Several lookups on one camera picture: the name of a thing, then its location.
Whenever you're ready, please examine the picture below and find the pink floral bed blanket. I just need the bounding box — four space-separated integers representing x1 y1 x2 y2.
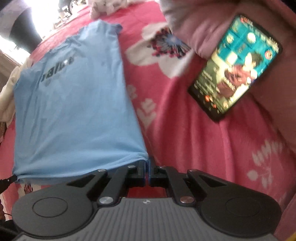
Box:
0 0 292 223

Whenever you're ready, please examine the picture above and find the beige crumpled garment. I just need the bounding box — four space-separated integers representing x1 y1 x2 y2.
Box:
0 58 33 123

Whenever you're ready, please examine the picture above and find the pink folded quilt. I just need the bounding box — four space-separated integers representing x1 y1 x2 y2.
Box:
160 1 295 240

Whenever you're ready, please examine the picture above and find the grey white crumpled garment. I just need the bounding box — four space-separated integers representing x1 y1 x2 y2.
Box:
87 0 144 19

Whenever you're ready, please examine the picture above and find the black smartphone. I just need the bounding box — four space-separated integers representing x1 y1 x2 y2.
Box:
188 14 283 121

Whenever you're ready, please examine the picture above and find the light blue t-shirt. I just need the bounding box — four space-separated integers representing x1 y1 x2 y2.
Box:
13 20 148 185

